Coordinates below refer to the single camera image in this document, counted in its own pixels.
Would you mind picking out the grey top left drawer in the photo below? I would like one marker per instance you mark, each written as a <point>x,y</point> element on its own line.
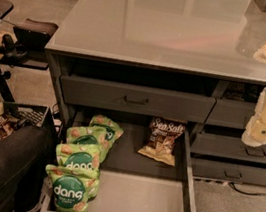
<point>135,99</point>

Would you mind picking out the front green dang chip bag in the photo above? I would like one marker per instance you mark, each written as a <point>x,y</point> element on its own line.
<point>72,189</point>

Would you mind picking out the grey cabinet with glossy counter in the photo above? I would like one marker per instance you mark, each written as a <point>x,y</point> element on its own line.
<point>203,47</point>

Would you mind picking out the brown sea salt chip bag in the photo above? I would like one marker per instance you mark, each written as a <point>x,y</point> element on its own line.
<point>162,139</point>

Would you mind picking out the open grey middle drawer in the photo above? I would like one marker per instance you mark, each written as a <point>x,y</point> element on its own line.
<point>131,182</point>

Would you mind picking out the grey bottom right drawer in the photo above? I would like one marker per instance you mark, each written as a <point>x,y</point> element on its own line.
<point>229,172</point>

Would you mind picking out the grey top right drawer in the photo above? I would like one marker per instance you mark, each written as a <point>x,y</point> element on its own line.
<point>231,113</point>

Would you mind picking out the green dang chip bag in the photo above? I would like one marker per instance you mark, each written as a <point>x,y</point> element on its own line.
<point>72,189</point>
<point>114,131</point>
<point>78,156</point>
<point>90,135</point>

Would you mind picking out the rear green dang chip bag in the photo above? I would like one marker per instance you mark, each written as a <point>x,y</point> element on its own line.
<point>114,131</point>

